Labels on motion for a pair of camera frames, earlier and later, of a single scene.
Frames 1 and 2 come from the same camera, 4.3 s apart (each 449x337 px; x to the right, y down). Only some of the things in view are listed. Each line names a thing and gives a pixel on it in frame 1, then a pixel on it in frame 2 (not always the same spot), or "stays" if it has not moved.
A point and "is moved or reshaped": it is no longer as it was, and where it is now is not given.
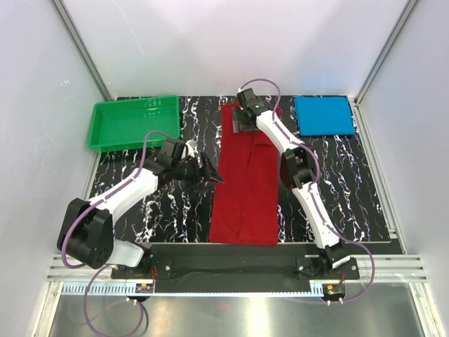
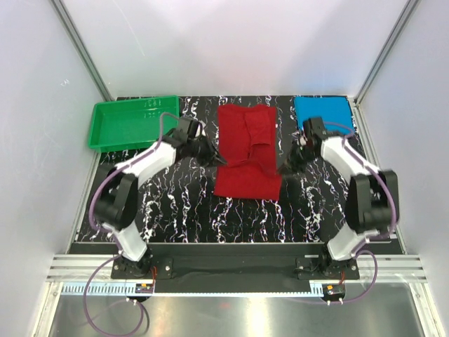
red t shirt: [245, 206] is moved or reshaped
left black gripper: [208, 173] → [212, 153]
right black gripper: [236, 114] → [290, 162]
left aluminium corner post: [64, 15] stays
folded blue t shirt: [324, 115] stays
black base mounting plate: [237, 268] stays
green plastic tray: [122, 125] stays
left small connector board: [144, 288] stays
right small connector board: [336, 290] stays
